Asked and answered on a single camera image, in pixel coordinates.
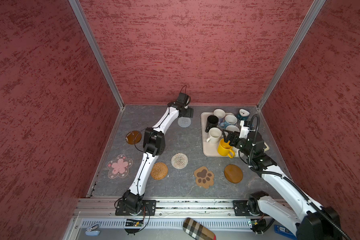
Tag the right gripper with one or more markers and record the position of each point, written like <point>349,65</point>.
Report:
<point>235,136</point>

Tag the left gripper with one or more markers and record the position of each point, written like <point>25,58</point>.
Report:
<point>189,113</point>

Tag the grey woven round coaster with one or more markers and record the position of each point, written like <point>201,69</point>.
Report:
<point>184,122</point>

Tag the multicolour woven round coaster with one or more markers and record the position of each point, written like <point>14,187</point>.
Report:
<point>179,161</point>

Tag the dark amber round coaster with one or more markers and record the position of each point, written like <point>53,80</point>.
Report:
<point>133,137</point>

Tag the rattan round coaster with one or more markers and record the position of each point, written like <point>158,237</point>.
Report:
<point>159,171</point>

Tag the pink flower coaster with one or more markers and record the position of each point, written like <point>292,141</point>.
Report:
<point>119,167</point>

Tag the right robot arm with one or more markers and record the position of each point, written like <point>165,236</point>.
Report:
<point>305,218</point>

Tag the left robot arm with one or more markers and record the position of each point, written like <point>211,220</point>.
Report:
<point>153,146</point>

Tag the brown wooden round coaster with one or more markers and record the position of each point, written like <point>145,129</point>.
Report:
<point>233,174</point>

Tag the cork paw print coaster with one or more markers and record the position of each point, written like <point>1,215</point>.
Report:
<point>204,177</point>

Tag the white mug middle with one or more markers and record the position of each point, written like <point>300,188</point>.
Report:
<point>233,128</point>

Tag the yellow mug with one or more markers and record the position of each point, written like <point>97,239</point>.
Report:
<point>225,150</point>

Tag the white blue mug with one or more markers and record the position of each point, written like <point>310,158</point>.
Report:
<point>229,120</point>

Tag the beige tray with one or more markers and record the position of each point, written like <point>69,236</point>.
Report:
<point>209,149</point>

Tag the black mug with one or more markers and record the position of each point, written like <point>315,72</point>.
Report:
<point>211,122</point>

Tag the teal cat mug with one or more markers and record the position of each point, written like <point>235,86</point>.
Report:
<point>242,115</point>

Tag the white mug back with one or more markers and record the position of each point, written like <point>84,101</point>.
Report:
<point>220,114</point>

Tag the yellow calculator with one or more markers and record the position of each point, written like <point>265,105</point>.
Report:
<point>266,147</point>

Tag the plaid case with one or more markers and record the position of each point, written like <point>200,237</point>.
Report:
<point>197,231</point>

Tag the blue tool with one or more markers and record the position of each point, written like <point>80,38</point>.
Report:
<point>281,230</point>

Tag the small stapler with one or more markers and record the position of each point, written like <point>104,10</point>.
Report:
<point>93,230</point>

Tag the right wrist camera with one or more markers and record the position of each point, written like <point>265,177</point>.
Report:
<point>245,128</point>

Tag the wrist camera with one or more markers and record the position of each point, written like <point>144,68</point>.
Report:
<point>245,128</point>
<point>183,99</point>

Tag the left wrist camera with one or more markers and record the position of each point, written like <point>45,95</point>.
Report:
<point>183,99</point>

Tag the white mug with handle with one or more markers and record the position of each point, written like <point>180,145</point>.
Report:
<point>214,135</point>

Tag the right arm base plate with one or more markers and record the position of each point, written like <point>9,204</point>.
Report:
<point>244,209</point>

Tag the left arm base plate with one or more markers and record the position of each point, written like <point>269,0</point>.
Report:
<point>144,207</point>

